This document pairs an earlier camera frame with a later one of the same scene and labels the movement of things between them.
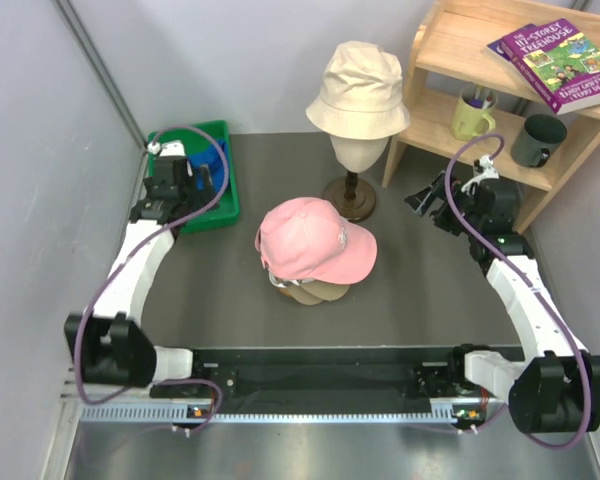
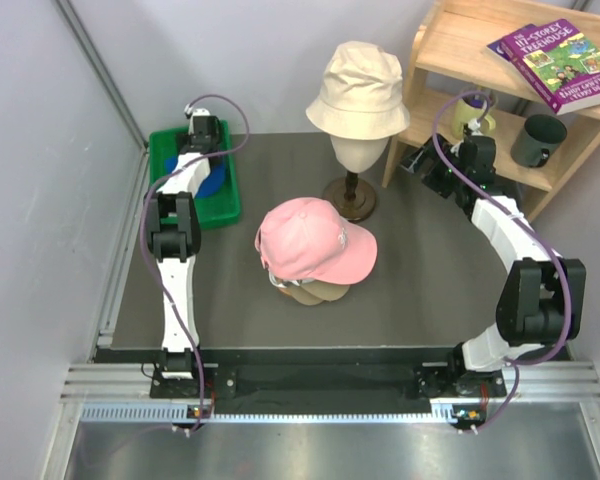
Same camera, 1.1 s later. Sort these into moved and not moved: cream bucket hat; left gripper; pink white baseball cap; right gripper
Moved: right gripper; left gripper
Not moved: cream bucket hat; pink white baseball cap
